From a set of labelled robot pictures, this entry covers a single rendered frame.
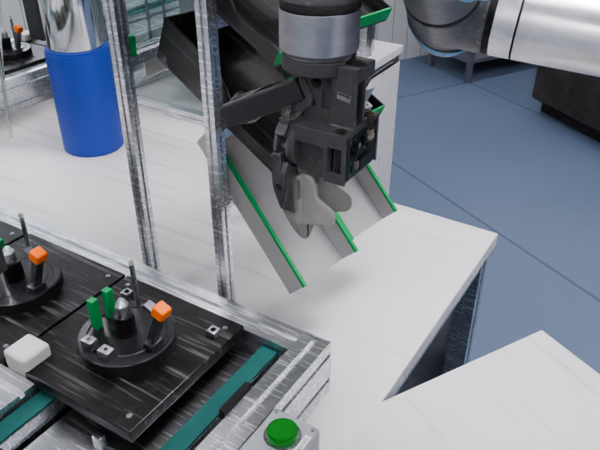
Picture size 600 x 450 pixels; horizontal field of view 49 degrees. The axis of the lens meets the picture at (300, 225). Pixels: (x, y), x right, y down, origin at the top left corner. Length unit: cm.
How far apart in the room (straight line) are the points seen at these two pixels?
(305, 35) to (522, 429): 69
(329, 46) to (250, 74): 49
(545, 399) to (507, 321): 152
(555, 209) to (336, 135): 283
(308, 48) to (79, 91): 119
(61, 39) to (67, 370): 94
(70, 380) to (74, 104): 93
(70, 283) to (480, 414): 68
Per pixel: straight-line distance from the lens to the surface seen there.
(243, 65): 110
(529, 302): 275
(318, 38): 61
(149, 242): 119
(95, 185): 167
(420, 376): 180
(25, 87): 219
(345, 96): 63
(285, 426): 87
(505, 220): 324
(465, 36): 69
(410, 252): 138
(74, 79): 174
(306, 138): 64
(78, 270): 118
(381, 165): 274
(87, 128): 178
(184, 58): 102
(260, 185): 108
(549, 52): 68
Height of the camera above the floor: 163
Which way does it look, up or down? 32 degrees down
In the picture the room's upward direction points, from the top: straight up
